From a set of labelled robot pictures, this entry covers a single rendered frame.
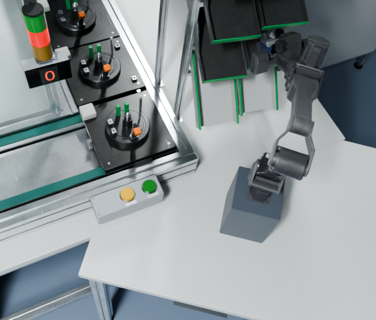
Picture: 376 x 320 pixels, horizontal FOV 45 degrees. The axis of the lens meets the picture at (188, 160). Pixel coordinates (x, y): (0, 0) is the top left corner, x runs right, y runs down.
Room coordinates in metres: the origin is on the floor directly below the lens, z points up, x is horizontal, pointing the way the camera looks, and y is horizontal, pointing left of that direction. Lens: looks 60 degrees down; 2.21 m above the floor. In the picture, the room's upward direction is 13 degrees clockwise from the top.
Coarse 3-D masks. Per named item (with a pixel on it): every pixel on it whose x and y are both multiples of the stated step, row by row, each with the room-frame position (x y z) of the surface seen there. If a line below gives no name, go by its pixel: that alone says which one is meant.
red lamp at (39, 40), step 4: (28, 32) 0.74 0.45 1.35; (40, 32) 0.74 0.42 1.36; (44, 32) 0.75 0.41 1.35; (48, 32) 0.77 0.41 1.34; (32, 36) 0.74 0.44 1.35; (36, 36) 0.74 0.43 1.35; (40, 36) 0.74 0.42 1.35; (44, 36) 0.75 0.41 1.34; (48, 36) 0.76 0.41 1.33; (32, 40) 0.74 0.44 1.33; (36, 40) 0.74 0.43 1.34; (40, 40) 0.74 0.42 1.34; (44, 40) 0.75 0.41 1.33; (48, 40) 0.76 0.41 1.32; (32, 44) 0.74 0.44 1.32; (36, 44) 0.74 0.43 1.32; (40, 44) 0.74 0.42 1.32; (44, 44) 0.75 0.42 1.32
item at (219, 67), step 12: (204, 12) 1.03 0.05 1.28; (204, 24) 1.00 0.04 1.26; (204, 36) 0.97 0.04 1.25; (204, 48) 0.94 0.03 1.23; (216, 48) 0.95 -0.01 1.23; (228, 48) 0.96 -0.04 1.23; (240, 48) 0.96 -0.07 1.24; (204, 60) 0.90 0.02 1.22; (216, 60) 0.92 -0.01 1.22; (228, 60) 0.93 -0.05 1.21; (240, 60) 0.94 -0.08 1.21; (204, 72) 0.87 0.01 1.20; (216, 72) 0.89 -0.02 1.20; (228, 72) 0.90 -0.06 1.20; (240, 72) 0.91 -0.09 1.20
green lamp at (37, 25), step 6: (24, 18) 0.74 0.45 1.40; (30, 18) 0.74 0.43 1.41; (36, 18) 0.74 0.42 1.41; (42, 18) 0.75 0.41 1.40; (30, 24) 0.74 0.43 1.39; (36, 24) 0.74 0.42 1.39; (42, 24) 0.75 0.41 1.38; (30, 30) 0.74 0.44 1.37; (36, 30) 0.74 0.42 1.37; (42, 30) 0.75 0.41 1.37
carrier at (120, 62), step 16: (64, 48) 1.02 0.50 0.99; (80, 48) 1.05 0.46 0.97; (96, 48) 1.07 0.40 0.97; (112, 48) 1.04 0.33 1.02; (80, 64) 0.97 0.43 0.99; (96, 64) 0.97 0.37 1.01; (112, 64) 1.00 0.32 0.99; (128, 64) 1.03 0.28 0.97; (80, 80) 0.92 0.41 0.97; (96, 80) 0.92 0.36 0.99; (112, 80) 0.94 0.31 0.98; (128, 80) 0.97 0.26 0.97; (80, 96) 0.86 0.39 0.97; (96, 96) 0.87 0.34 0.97; (112, 96) 0.89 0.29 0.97
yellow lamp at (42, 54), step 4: (48, 44) 0.76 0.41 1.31; (32, 48) 0.74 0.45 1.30; (36, 48) 0.74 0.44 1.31; (40, 48) 0.74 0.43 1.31; (44, 48) 0.74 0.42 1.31; (48, 48) 0.75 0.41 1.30; (32, 52) 0.75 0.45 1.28; (36, 52) 0.74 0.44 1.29; (40, 52) 0.74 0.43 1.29; (44, 52) 0.74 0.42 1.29; (48, 52) 0.75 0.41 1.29; (52, 52) 0.77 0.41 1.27; (36, 56) 0.74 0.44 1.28; (40, 56) 0.74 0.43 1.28; (44, 56) 0.74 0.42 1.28; (48, 56) 0.75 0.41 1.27; (40, 60) 0.74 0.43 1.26; (44, 60) 0.74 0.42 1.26
